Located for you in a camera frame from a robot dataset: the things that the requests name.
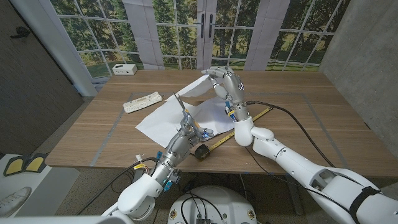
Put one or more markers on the white socket box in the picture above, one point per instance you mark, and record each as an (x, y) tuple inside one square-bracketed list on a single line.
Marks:
[(124, 69)]

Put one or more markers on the yellow black foot pedal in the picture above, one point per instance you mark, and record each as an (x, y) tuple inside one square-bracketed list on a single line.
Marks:
[(14, 166)]

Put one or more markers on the white sneaker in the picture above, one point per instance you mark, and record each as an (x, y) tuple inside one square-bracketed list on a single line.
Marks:
[(14, 202)]

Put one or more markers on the black and yellow shoe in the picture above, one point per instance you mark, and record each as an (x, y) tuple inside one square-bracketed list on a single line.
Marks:
[(35, 163)]

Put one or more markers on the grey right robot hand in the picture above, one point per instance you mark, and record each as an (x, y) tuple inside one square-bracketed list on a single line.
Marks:
[(234, 90)]

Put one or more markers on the printed window forest backdrop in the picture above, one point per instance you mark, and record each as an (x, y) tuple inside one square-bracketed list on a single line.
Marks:
[(174, 37)]

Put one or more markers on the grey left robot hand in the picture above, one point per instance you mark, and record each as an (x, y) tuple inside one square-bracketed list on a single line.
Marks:
[(180, 149)]

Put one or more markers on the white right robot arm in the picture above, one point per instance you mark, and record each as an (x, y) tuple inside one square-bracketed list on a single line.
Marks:
[(295, 165)]

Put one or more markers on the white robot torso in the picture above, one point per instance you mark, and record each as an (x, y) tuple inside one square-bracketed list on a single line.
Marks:
[(217, 202)]

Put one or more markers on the large white paper sheet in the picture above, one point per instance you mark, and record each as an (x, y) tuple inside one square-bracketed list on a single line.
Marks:
[(161, 121)]

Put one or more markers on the black yellow tape measure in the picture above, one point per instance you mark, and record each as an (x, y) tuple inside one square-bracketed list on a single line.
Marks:
[(202, 152)]

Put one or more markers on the white power strip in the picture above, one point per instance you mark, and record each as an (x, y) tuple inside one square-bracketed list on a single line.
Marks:
[(140, 102)]

